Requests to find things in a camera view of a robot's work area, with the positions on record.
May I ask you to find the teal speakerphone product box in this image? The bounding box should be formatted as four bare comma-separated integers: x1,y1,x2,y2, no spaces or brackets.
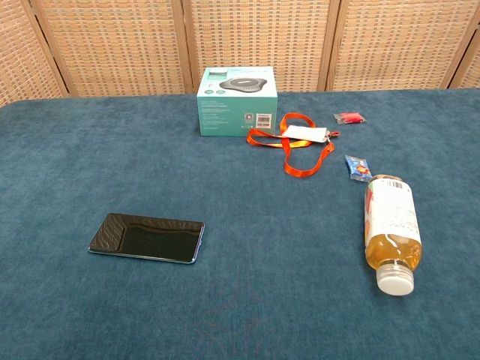
196,66,279,137

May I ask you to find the blue velvet tablecloth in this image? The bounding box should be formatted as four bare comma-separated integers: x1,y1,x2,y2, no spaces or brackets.
0,88,480,360

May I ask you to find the white badge card holder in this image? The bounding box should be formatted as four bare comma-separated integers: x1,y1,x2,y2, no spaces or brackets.
280,124,331,144

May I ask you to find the plastic bottle of amber drink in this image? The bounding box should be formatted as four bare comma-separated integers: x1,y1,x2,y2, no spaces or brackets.
362,173,423,297

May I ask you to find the black smartphone with blue frame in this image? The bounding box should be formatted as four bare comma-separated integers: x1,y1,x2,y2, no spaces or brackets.
88,212,206,263

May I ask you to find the orange lanyard strap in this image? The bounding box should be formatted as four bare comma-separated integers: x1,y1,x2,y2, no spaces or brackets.
245,112,341,178

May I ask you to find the red candy in clear wrapper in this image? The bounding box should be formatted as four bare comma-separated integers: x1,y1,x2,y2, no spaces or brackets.
333,111,368,125

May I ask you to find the blue and orange candy wrapper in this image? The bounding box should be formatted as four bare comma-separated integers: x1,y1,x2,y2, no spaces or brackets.
344,154,373,183

